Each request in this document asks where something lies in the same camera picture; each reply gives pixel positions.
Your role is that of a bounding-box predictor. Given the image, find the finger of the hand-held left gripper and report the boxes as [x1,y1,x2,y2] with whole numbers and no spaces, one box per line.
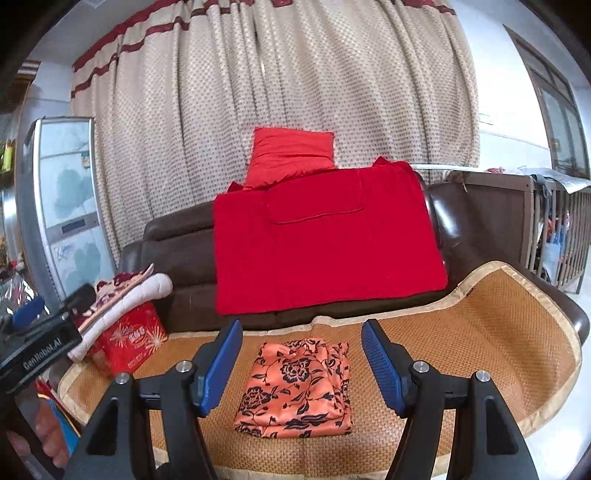
[11,298,47,329]
[60,282,99,320]

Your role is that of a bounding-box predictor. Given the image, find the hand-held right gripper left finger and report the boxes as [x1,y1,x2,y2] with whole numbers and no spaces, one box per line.
[69,318,244,480]

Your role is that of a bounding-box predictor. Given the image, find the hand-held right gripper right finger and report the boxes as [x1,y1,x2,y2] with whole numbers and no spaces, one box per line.
[361,318,539,480]

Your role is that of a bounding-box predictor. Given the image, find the orange floral blouse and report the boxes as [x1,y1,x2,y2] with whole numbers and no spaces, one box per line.
[233,338,354,439]

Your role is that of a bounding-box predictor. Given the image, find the person's left hand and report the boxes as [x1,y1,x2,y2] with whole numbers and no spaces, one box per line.
[9,401,70,468]

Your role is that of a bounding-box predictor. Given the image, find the blue plastic bag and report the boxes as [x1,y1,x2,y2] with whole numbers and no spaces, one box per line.
[44,397,80,455]

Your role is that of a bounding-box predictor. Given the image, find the red gift box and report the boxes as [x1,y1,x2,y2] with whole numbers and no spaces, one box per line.
[92,302,169,377]

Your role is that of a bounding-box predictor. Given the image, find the white plush cushion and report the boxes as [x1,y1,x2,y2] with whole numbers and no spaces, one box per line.
[69,263,174,363]

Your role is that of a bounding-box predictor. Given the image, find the woven bamboo mat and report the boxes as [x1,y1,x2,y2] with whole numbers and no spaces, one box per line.
[58,261,583,480]

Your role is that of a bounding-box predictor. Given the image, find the standing air conditioner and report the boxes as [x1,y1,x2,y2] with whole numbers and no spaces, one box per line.
[14,116,116,301]

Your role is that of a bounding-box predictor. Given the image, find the brown leather sofa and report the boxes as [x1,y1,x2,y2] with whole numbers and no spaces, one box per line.
[117,173,591,347]

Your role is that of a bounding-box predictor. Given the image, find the red blanket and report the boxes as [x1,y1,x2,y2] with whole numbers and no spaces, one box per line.
[212,157,448,317]

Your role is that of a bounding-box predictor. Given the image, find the brown wooden crib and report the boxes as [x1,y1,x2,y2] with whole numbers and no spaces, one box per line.
[462,168,591,295]

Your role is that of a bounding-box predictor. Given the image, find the beige dotted curtain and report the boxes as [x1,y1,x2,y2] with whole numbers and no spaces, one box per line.
[69,0,481,250]

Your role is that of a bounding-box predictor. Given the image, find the red pillow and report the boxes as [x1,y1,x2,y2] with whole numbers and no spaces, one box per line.
[242,127,335,190]

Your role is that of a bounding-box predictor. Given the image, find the grey patterned cloth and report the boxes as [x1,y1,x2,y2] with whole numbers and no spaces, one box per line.
[531,171,591,193]

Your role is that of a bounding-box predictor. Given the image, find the window with brown frame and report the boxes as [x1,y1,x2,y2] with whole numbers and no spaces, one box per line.
[505,25,591,179]

